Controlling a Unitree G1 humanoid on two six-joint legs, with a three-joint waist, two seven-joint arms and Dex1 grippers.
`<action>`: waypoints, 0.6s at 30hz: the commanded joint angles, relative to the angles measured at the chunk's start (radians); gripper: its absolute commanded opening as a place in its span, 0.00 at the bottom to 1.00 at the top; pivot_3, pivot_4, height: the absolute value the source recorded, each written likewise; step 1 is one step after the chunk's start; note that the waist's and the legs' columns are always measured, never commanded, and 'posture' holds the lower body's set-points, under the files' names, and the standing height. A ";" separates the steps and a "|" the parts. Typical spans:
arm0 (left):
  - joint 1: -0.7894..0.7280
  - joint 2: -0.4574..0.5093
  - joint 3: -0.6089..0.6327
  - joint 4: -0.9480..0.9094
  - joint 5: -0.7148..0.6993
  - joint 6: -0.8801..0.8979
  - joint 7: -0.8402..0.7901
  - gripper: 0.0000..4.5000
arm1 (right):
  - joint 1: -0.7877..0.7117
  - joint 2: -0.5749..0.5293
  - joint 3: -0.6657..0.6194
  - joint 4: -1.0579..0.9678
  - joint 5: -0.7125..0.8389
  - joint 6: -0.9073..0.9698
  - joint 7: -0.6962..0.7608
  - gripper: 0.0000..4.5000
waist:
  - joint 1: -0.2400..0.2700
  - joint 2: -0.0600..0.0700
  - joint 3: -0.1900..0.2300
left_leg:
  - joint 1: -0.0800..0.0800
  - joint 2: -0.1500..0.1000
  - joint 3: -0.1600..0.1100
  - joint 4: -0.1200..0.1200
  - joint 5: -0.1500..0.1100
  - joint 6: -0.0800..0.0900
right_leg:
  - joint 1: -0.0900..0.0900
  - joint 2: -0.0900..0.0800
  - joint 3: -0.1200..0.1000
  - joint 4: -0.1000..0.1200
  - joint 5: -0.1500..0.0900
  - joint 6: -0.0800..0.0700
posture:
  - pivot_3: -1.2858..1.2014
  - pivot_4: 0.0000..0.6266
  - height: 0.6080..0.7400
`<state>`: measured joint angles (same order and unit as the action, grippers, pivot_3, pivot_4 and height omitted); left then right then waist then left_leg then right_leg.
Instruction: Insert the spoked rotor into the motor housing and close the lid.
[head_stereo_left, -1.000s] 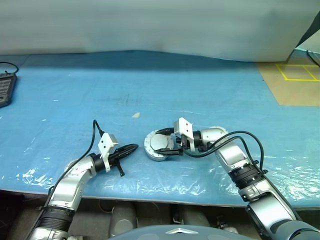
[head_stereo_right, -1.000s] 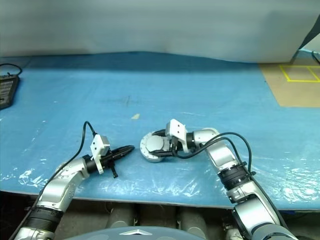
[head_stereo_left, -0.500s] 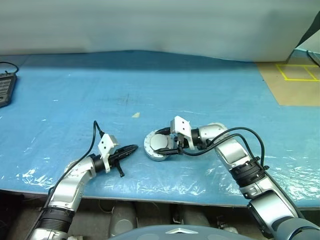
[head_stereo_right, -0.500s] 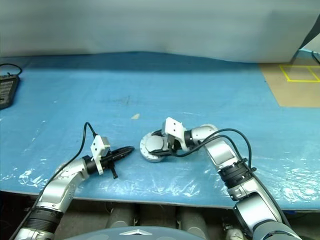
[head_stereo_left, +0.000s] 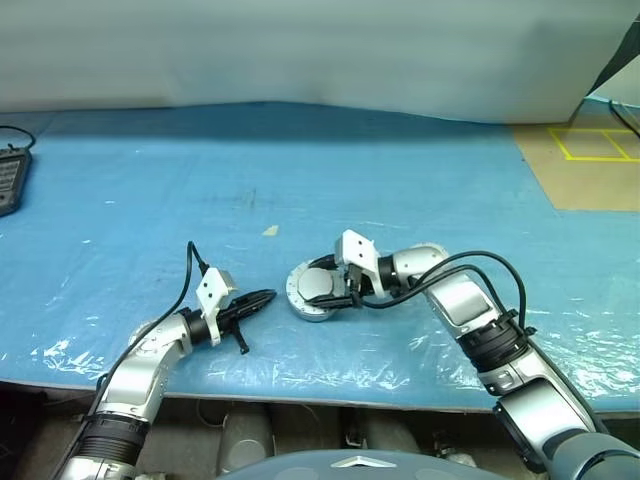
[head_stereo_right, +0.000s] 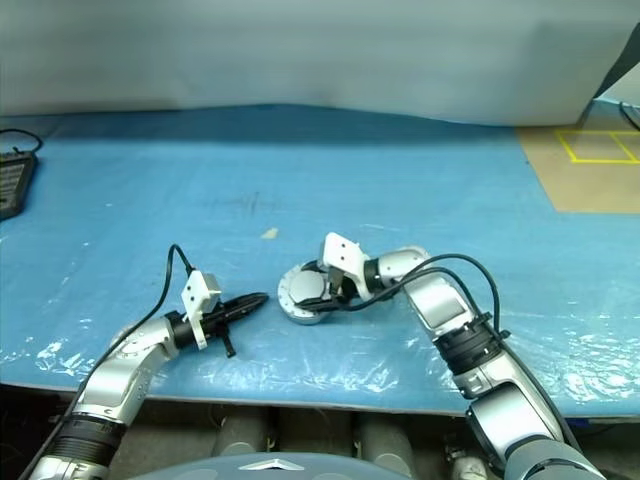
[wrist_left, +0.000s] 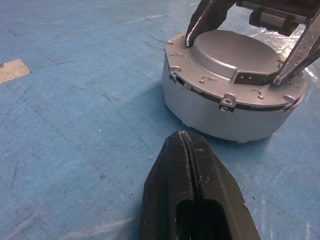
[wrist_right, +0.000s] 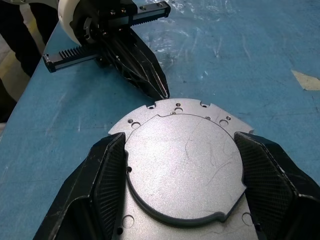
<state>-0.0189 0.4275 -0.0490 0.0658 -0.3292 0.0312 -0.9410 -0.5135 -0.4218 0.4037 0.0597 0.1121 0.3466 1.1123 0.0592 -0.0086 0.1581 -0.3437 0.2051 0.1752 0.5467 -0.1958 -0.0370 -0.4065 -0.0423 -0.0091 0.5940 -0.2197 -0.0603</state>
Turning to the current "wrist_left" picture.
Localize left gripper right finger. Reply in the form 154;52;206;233
184;131;262;240

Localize beige tape piece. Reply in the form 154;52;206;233
0;58;32;85

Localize blue table mat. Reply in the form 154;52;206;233
0;0;320;240

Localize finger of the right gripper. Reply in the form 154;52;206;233
272;14;320;86
184;0;237;48

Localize silver motor stator housing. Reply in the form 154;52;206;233
161;59;305;144

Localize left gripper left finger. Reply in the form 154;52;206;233
139;131;198;240

